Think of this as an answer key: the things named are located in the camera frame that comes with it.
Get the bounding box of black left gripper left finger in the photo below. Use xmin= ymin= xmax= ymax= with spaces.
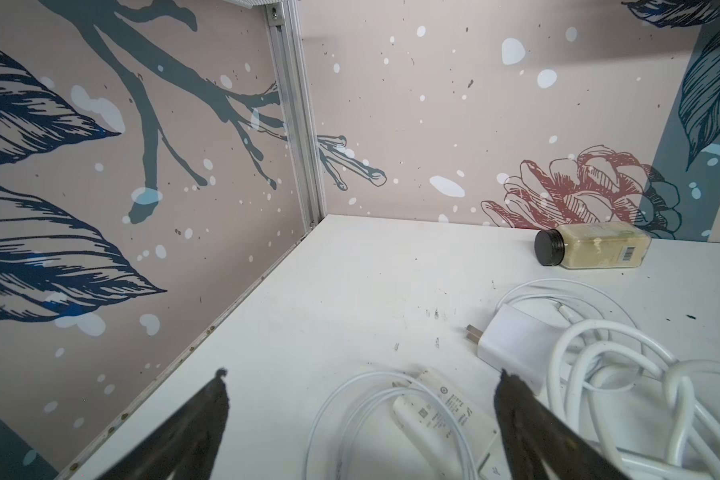
xmin=100 ymin=368 xmax=229 ymax=479

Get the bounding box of thick white power cord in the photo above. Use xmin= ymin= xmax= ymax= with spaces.
xmin=545 ymin=319 xmax=720 ymax=480

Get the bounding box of white charger plug adapter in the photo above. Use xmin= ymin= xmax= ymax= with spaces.
xmin=466 ymin=298 xmax=585 ymax=395

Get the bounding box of white labelled adapter with cable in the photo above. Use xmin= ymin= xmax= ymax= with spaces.
xmin=301 ymin=370 xmax=508 ymax=479

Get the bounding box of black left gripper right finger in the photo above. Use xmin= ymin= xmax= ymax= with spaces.
xmin=494 ymin=371 xmax=627 ymax=480

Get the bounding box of aluminium frame post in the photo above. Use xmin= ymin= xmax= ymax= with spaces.
xmin=264 ymin=1 xmax=326 ymax=232

